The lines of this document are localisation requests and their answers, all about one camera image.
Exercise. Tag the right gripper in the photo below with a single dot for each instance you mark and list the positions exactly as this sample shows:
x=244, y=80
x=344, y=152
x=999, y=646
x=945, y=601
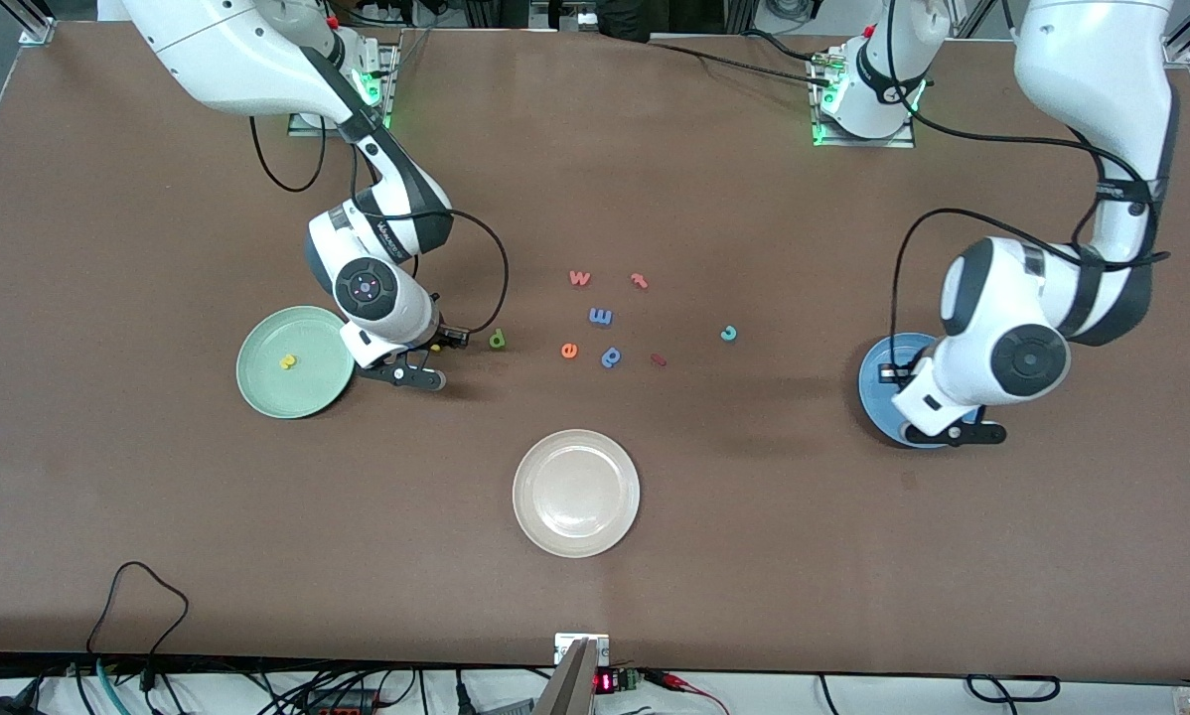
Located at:
x=437, y=338

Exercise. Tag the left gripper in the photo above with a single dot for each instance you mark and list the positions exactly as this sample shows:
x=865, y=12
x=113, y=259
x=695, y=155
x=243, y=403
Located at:
x=890, y=373

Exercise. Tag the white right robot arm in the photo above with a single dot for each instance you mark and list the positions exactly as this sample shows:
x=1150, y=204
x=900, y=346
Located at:
x=237, y=50

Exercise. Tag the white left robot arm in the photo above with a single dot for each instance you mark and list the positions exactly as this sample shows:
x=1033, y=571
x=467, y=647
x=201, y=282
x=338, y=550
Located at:
x=1092, y=70

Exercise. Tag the blue plate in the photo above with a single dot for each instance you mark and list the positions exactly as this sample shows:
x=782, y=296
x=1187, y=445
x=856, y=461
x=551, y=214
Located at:
x=871, y=392

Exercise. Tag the pink letter w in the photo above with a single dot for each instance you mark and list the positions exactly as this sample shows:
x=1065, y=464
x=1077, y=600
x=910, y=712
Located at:
x=579, y=278

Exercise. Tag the blue letter m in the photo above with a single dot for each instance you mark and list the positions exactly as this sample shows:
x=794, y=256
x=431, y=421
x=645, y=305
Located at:
x=600, y=316

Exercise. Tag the green plate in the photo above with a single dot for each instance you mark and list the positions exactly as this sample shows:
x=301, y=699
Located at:
x=307, y=387

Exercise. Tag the blue letter a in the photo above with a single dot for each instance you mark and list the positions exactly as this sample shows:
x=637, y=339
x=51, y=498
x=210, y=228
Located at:
x=611, y=357

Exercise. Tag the beige plate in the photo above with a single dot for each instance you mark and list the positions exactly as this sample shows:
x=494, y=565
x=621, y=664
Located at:
x=576, y=494

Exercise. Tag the grey control box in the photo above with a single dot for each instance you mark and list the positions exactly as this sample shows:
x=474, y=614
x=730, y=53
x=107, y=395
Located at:
x=560, y=15

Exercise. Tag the small red display module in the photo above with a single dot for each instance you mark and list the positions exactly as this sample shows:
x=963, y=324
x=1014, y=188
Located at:
x=607, y=682

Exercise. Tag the red clip lead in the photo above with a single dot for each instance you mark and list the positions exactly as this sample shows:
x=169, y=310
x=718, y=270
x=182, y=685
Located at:
x=674, y=681

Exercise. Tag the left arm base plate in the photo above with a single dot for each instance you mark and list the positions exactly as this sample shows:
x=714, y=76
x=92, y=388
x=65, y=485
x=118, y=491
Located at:
x=898, y=142

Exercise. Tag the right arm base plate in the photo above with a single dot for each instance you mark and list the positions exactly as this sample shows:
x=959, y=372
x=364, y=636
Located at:
x=390, y=70

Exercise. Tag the grey metal camera mount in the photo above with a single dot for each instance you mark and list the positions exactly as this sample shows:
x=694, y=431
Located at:
x=575, y=675

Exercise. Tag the aluminium frame bracket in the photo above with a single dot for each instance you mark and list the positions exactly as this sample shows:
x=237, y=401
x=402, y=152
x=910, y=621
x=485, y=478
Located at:
x=1176, y=52
x=37, y=33

